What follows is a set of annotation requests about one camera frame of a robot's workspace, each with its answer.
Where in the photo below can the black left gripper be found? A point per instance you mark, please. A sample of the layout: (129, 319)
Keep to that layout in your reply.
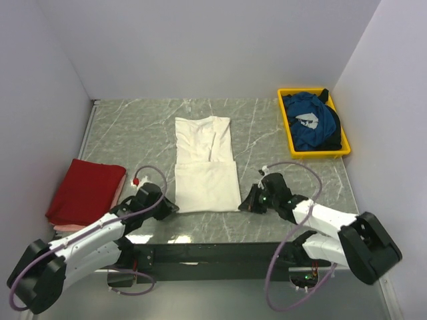
(167, 208)

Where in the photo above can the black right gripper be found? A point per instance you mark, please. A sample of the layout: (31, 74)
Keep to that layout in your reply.
(250, 203)

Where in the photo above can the white t-shirt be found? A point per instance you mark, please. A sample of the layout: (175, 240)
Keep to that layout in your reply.
(206, 177)

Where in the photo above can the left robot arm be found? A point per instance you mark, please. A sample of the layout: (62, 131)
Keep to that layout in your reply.
(45, 270)

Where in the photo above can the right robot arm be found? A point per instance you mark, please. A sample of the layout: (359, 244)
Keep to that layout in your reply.
(358, 242)

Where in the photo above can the red folded t-shirt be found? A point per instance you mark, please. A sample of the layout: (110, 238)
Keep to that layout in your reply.
(87, 192)

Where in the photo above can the blue t-shirt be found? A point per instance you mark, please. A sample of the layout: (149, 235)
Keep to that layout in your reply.
(310, 120)

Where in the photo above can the yellow plastic bin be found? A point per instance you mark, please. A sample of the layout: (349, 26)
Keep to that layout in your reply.
(344, 151)

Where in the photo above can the black base beam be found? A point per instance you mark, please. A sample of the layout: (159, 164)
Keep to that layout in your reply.
(199, 262)

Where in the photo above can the pink folded t-shirt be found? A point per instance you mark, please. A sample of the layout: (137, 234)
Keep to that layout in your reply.
(74, 227)

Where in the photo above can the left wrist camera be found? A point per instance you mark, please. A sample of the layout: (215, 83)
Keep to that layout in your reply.
(139, 182)

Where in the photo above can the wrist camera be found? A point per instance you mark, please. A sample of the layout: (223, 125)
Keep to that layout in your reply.
(264, 170)
(139, 182)

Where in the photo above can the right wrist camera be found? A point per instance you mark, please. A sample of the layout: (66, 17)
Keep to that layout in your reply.
(264, 170)

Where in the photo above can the aluminium frame rail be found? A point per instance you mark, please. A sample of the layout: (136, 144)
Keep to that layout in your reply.
(342, 297)

